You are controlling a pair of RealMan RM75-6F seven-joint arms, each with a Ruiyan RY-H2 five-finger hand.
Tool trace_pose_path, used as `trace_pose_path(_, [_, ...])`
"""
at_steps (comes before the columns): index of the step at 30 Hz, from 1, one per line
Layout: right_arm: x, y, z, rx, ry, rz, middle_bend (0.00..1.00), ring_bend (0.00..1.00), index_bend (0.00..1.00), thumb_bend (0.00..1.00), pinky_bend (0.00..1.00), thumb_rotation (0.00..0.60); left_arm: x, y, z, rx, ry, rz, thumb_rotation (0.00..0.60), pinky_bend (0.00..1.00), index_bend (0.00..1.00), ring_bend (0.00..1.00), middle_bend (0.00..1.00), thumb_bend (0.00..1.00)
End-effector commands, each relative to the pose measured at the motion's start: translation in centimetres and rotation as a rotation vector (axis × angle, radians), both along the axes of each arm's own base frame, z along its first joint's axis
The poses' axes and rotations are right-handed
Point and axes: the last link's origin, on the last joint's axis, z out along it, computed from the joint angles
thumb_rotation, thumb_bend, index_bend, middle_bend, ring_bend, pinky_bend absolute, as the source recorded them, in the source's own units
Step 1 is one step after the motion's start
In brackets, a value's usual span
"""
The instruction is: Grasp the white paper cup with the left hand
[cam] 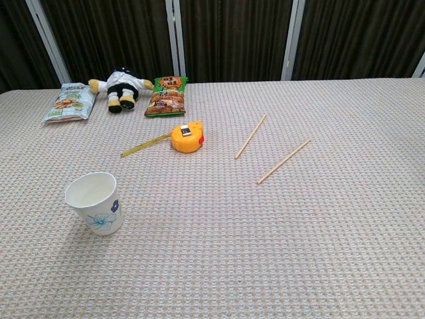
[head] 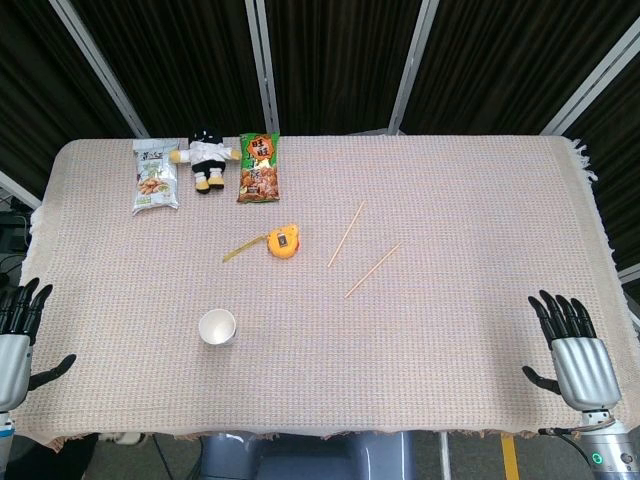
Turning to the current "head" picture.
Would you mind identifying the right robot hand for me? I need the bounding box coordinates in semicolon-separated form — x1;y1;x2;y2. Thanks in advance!
521;288;623;413

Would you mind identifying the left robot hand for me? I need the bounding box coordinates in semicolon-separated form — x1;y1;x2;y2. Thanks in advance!
0;277;78;413

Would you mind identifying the white floral paper cup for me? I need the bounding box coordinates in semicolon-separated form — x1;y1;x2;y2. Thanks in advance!
198;308;238;347

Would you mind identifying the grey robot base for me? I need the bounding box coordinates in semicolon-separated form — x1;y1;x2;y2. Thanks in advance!
202;430;416;480

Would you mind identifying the wooden chopstick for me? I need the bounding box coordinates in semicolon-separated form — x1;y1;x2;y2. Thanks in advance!
327;201;366;268
344;243;402;300

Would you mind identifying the white snack bag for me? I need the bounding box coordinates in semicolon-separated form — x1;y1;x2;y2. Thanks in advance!
131;138;181;216

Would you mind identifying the beige woven tablecloth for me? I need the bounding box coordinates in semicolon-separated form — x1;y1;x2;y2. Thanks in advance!
10;134;634;449

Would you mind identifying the black white plush toy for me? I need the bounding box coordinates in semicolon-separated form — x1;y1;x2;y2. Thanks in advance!
169;129;241;195

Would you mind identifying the orange tape measure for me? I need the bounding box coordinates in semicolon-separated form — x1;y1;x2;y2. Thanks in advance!
222;224;303;263

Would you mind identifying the green orange snack bag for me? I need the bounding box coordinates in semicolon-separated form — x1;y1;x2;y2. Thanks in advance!
236;131;282;204

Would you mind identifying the dark curtain backdrop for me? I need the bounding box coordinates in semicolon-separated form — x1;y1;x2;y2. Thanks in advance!
0;0;640;321

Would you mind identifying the black cable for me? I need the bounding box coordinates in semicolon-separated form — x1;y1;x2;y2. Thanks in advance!
537;426;601;480

